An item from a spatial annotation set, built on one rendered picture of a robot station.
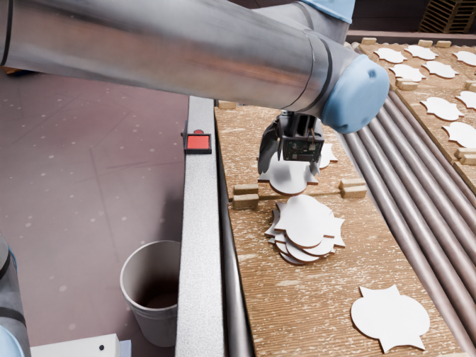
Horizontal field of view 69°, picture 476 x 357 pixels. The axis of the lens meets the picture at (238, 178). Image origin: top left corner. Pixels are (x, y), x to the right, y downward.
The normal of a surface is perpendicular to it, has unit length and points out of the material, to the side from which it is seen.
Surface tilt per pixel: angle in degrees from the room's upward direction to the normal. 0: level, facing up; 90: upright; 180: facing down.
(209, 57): 85
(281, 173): 1
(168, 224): 0
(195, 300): 0
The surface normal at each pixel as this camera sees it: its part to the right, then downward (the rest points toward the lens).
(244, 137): 0.06, -0.73
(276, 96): 0.29, 0.90
